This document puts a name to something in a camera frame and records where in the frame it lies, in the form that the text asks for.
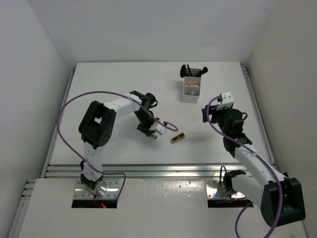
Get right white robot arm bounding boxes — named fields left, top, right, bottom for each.
left=202, top=105, right=306, bottom=227

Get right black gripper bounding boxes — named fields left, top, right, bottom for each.
left=202, top=104, right=231, bottom=137

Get purple cable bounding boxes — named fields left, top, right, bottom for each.
left=207, top=95, right=284, bottom=238
left=56, top=91, right=179, bottom=199

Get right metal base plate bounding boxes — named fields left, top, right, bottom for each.
left=205, top=179, right=246, bottom=200

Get white compartment organizer box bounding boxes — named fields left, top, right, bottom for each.
left=182, top=77, right=201, bottom=104

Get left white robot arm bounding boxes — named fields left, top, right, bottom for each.
left=79, top=90, right=158, bottom=190

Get black gold lipstick case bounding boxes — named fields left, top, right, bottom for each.
left=171, top=133, right=185, bottom=144

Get metal base plate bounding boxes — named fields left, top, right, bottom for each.
left=73, top=178, right=119, bottom=200
left=205, top=179, right=246, bottom=200

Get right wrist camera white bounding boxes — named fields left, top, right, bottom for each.
left=216, top=92, right=234, bottom=111

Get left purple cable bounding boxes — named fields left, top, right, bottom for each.
left=56, top=91, right=179, bottom=199

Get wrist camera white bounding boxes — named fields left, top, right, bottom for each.
left=216, top=92, right=234, bottom=111
left=152, top=123, right=167, bottom=135

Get black fan makeup brush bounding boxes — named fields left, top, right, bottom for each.
left=180, top=64, right=190, bottom=78

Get aluminium table frame rail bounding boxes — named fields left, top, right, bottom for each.
left=43, top=162, right=280, bottom=179

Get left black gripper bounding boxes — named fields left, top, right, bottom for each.
left=133, top=110, right=159, bottom=135

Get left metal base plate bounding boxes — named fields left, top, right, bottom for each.
left=73, top=178, right=119, bottom=200

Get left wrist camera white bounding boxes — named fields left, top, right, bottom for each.
left=152, top=123, right=167, bottom=135

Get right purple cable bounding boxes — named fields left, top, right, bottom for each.
left=207, top=95, right=284, bottom=238

